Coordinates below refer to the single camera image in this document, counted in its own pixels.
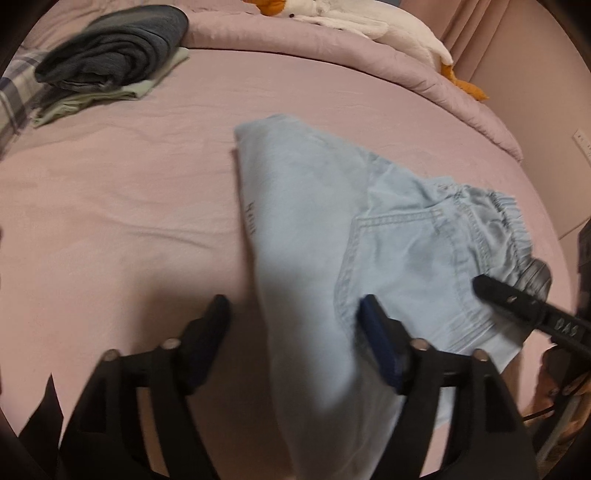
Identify dark grey folded pants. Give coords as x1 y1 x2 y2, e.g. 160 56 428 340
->
35 5 189 93

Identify white wall socket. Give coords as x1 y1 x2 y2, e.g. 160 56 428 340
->
572 129 591 163

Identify light blue denim pants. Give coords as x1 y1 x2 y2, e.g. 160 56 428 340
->
235 115 533 479

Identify pink quilted comforter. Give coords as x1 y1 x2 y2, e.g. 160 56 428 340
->
22 0 524 163

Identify light green folded garment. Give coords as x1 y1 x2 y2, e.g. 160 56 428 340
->
32 47 189 128

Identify pink bed sheet mattress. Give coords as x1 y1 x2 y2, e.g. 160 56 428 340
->
1 50 573 479

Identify plaid pillow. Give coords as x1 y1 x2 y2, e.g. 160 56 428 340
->
0 50 46 154

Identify white goose plush toy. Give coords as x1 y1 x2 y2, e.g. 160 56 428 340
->
252 0 488 101

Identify pink curtain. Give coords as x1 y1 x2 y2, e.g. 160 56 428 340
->
400 0 514 84

